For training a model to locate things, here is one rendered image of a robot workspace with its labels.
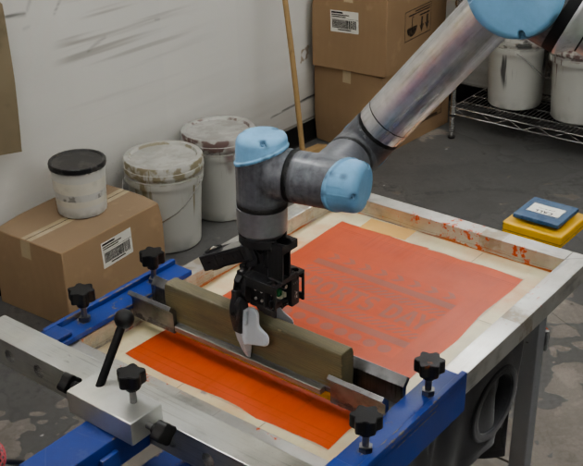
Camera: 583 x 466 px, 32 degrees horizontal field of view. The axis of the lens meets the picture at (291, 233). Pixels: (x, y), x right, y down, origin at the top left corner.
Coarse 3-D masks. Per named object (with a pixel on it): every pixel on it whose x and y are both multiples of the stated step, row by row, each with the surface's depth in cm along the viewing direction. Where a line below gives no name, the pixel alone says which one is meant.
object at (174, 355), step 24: (312, 240) 201; (336, 240) 201; (360, 240) 201; (384, 240) 201; (384, 264) 192; (168, 336) 171; (144, 360) 165; (168, 360) 165; (192, 360) 164; (216, 360) 164; (192, 384) 159; (216, 384) 158
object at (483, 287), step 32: (448, 256) 194; (448, 288) 183; (480, 288) 183; (512, 288) 183; (448, 320) 174; (416, 352) 165; (256, 384) 158; (288, 384) 158; (256, 416) 151; (288, 416) 151; (320, 416) 151
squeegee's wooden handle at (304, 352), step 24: (168, 288) 166; (192, 288) 164; (192, 312) 164; (216, 312) 160; (216, 336) 163; (288, 336) 152; (312, 336) 151; (288, 360) 154; (312, 360) 150; (336, 360) 147
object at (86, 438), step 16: (80, 432) 134; (96, 432) 134; (48, 448) 131; (64, 448) 131; (80, 448) 131; (96, 448) 131; (112, 448) 133; (128, 448) 136; (32, 464) 129; (48, 464) 129; (64, 464) 129; (80, 464) 129; (96, 464) 132
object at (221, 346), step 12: (180, 324) 167; (192, 336) 164; (204, 336) 163; (216, 348) 162; (228, 348) 160; (252, 360) 157; (264, 360) 157; (276, 372) 155; (288, 372) 154; (300, 384) 152; (312, 384) 151
